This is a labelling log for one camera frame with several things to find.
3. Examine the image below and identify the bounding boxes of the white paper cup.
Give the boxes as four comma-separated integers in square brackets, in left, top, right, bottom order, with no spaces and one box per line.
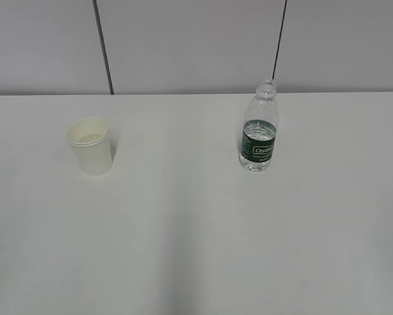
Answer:
[67,117,112,176]

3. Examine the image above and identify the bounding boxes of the clear water bottle green label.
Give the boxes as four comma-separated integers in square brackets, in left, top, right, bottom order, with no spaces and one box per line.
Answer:
[239,79,279,172]

